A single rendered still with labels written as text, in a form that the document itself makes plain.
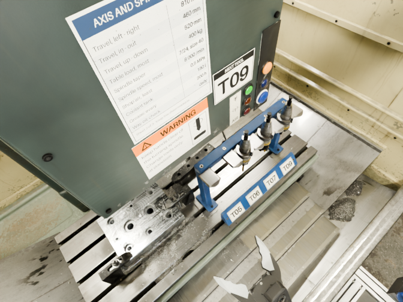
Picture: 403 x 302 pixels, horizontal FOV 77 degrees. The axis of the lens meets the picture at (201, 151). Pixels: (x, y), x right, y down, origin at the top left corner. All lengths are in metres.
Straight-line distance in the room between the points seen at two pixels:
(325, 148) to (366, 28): 0.61
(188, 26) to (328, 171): 1.26
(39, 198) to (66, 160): 1.57
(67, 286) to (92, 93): 1.31
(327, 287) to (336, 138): 0.74
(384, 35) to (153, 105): 1.02
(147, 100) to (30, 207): 1.64
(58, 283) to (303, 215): 1.26
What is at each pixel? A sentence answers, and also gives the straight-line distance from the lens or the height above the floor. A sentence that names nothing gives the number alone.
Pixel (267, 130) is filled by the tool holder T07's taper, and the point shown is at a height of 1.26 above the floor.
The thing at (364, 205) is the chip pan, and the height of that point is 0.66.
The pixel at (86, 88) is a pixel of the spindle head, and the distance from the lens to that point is 0.32.
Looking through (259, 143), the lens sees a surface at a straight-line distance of 0.96.
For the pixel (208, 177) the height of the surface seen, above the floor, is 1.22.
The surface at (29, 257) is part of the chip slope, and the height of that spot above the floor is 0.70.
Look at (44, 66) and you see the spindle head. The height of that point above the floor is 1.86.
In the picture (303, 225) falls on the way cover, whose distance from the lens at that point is 1.38.
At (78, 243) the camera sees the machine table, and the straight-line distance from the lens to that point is 1.30.
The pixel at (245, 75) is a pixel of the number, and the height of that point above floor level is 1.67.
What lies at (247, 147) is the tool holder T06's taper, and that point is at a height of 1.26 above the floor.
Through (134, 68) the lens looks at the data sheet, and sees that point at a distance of 0.33.
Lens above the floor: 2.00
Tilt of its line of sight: 57 degrees down
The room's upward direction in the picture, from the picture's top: 9 degrees counter-clockwise
